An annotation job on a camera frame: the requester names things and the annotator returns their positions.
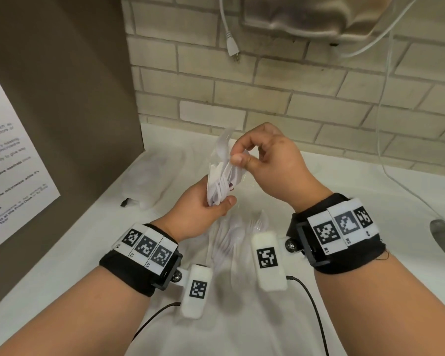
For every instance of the person's right hand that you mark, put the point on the person's right hand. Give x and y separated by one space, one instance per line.
282 166

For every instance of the steel wall dispenser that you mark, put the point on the steel wall dispenser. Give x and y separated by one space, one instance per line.
300 14

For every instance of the clear plastic bag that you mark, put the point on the clear plastic bag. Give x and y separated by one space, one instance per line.
152 177

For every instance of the brown partition panel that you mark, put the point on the brown partition panel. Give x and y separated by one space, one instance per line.
78 88

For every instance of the person's right forearm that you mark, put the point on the person's right forearm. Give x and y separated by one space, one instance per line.
374 311

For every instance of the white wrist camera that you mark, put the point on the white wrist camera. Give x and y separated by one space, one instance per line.
196 304
269 278

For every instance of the bundle of mixed white cutlery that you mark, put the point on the bundle of mixed white cutlery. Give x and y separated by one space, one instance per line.
222 177

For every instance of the small black clip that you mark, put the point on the small black clip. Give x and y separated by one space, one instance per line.
125 203

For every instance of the pile of white plastic cutlery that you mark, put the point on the pile of white plastic cutlery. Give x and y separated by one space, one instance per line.
230 240

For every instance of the person's left hand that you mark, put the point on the person's left hand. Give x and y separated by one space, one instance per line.
193 211

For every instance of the white paper notice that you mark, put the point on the white paper notice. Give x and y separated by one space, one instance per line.
11 163

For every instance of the black wristband with marker tags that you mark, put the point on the black wristband with marker tags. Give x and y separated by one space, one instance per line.
133 270
341 252

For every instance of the person's left forearm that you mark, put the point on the person's left forearm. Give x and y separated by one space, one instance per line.
78 315

